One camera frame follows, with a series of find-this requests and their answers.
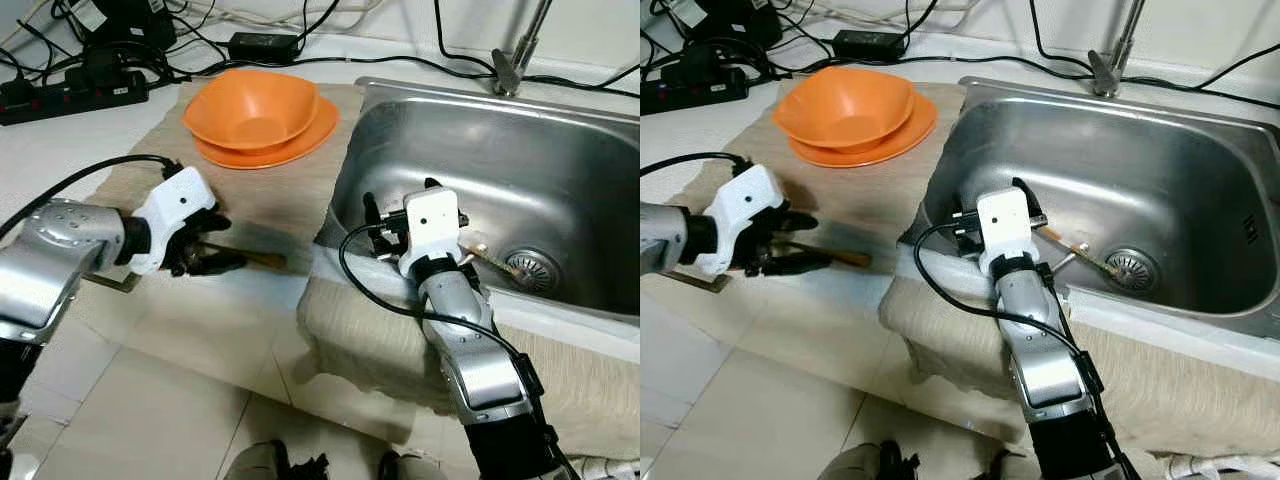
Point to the beige hanging towel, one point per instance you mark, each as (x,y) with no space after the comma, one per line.
(380,340)

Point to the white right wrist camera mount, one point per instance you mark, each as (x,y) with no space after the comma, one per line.
(430,225)
(1003,225)

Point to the steel faucet lever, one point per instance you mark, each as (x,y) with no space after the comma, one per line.
(505,70)
(1103,72)

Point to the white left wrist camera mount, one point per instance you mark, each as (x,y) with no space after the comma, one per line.
(175,200)
(745,200)

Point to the orange plastic plate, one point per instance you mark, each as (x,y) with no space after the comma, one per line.
(300,145)
(900,140)

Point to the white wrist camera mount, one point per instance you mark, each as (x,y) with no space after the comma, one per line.
(175,200)
(430,225)
(745,200)
(1003,225)

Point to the brown wooden chopstick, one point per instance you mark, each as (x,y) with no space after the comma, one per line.
(500,263)
(265,259)
(852,258)
(1095,258)

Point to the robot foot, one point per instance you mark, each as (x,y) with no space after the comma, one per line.
(860,465)
(1010,468)
(260,465)
(410,468)

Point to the black box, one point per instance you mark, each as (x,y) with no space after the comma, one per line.
(130,20)
(735,18)

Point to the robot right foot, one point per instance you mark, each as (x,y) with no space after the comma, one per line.
(1010,468)
(410,468)

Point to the black power adapter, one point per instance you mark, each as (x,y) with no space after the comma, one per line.
(265,47)
(870,45)

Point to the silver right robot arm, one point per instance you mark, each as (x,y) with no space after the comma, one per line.
(1040,350)
(470,340)

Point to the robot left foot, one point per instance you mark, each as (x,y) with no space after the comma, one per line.
(260,465)
(860,465)

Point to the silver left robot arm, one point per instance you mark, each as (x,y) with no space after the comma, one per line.
(60,250)
(660,240)

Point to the orange plastic bowl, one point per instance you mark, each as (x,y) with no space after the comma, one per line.
(250,105)
(845,105)

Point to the stainless steel sink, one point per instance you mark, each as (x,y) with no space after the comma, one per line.
(1150,180)
(520,170)

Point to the steel faucet pipe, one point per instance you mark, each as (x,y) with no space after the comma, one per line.
(1130,25)
(535,25)

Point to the black power strip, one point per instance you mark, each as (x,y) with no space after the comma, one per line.
(700,92)
(70,98)

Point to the beige woven mat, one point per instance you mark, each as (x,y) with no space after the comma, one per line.
(270,210)
(870,210)

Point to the metal sink drain strainer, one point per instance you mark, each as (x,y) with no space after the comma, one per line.
(535,270)
(1135,270)

